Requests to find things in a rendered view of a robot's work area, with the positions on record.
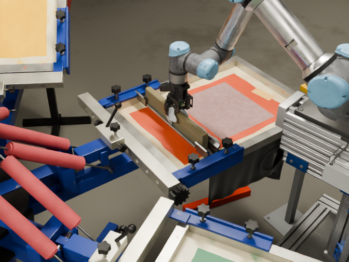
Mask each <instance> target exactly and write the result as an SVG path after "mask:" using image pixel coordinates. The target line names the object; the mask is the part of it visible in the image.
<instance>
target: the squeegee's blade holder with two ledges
mask: <svg viewBox="0 0 349 262"><path fill-rule="evenodd" d="M147 107H148V108H149V109H150V110H151V111H153V112H154V113H155V114H156V115H157V116H158V117H159V118H160V119H162V120H163V121H164V122H165V123H166V124H167V125H168V126H170V127H171V128H172V129H173V130H174V131H175V132H176V133H178V134H179V135H180V136H181V137H182V138H183V139H184V140H185V141H187V142H188V143H189V144H190V145H191V146H192V147H193V148H196V144H195V143H194V142H193V141H191V140H190V139H189V138H188V137H187V136H186V135H185V134H184V133H183V132H181V131H180V130H179V129H178V128H176V127H175V126H174V125H173V124H172V125H171V124H170V123H169V122H168V120H167V119H166V118H165V117H164V116H163V115H161V114H160V113H159V112H158V111H157V110H156V109H155V108H153V107H152V106H151V105H150V104H147Z"/></svg>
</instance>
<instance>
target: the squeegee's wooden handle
mask: <svg viewBox="0 0 349 262"><path fill-rule="evenodd" d="M145 97H146V100H147V104H150V105H151V106H152V107H153V108H155V109H156V110H157V111H158V112H159V113H160V114H161V115H163V116H164V117H165V118H166V119H167V117H166V114H165V110H164V104H165V100H166V99H165V98H164V97H163V96H162V95H160V94H159V93H158V92H157V91H155V90H154V89H153V88H152V87H147V88H146V89H145ZM174 114H175V116H176V118H177V122H176V123H175V122H172V124H173V125H174V126H175V127H176V128H178V129H179V130H180V131H181V132H183V133H184V134H185V135H186V136H187V137H188V138H189V139H190V140H191V141H193V142H194V143H195V142H196V141H197V142H198V143H199V144H201V145H202V146H203V147H204V148H205V149H207V148H208V133H206V132H205V131H204V130H203V129H202V128H200V127H199V126H198V125H197V124H195V123H194V122H193V121H192V120H191V119H189V118H188V117H187V116H186V115H185V114H183V113H182V112H181V111H179V113H177V112H176V111H175V108H174Z"/></svg>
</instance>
